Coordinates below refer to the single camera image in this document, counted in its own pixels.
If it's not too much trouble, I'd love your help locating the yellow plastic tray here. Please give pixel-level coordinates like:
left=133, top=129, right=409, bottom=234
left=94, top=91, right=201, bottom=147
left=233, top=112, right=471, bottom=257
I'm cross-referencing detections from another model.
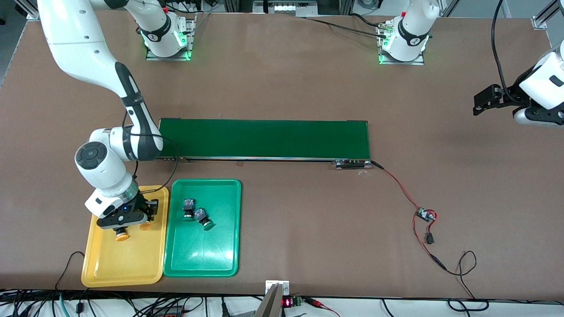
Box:
left=81, top=185, right=170, bottom=288

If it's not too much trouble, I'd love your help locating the green plastic tray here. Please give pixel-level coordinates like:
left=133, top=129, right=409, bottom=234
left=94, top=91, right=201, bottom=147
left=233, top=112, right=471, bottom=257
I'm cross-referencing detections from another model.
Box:
left=163, top=178, right=242, bottom=277

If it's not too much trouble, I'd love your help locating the green conveyor belt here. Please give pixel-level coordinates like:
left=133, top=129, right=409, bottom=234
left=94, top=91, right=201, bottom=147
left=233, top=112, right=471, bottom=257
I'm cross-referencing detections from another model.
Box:
left=157, top=118, right=373, bottom=170

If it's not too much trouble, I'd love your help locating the red clip lead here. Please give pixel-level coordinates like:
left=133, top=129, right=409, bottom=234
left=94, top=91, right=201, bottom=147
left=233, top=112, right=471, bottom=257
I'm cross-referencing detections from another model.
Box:
left=303, top=297, right=341, bottom=317

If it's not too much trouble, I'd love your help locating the white device with lights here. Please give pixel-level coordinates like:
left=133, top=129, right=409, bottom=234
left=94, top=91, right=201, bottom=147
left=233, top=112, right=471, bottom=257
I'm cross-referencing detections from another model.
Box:
left=253, top=0, right=318, bottom=14

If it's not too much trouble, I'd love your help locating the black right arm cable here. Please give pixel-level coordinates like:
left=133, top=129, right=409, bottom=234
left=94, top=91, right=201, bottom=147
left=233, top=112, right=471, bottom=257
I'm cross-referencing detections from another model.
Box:
left=121, top=112, right=179, bottom=194

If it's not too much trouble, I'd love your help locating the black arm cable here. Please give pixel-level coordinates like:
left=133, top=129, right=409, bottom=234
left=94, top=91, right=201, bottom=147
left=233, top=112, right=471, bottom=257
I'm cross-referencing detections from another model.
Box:
left=121, top=112, right=179, bottom=194
left=491, top=0, right=523, bottom=106

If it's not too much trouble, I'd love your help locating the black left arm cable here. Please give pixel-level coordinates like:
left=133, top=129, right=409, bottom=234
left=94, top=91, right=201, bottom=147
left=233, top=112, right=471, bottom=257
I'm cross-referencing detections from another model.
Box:
left=491, top=0, right=523, bottom=106

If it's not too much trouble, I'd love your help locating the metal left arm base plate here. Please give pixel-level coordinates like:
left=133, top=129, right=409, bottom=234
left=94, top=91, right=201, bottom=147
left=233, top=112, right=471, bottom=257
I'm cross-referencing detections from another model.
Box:
left=378, top=22, right=425, bottom=66

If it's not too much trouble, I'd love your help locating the black arched table cable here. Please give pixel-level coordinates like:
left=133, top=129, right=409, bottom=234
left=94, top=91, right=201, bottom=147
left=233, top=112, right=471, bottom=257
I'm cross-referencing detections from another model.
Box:
left=55, top=251, right=86, bottom=291

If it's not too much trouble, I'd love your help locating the red and black wire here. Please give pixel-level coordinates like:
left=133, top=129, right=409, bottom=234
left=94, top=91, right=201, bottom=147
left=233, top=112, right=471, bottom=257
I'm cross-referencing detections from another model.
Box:
left=370, top=161, right=448, bottom=271

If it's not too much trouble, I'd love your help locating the grey metal bracket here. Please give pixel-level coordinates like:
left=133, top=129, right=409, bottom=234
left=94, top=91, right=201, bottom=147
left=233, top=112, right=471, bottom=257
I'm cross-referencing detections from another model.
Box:
left=255, top=280, right=290, bottom=317

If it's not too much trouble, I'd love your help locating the thin black looped cable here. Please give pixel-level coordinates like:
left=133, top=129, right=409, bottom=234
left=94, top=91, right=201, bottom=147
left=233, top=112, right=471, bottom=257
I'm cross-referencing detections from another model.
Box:
left=443, top=250, right=490, bottom=311

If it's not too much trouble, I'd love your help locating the long black base cable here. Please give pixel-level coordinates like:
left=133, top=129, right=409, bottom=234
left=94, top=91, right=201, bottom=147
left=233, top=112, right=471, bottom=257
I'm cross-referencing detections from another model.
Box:
left=304, top=12, right=390, bottom=40

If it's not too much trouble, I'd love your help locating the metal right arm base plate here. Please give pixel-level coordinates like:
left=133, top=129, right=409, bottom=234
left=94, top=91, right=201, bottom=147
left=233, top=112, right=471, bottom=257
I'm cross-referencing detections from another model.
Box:
left=145, top=13, right=195, bottom=61

